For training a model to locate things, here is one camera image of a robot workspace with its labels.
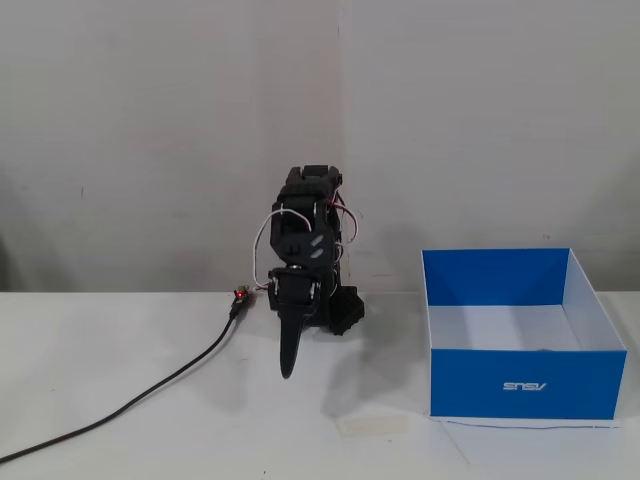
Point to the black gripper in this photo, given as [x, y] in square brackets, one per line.
[294, 296]

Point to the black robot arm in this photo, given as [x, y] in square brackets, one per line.
[305, 190]

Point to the blue and white box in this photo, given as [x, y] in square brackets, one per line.
[525, 385]

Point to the white red board lead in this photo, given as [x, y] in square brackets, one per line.
[261, 287]

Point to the small controller board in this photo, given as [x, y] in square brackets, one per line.
[242, 295]

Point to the clear tape piece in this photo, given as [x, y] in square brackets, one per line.
[372, 425]

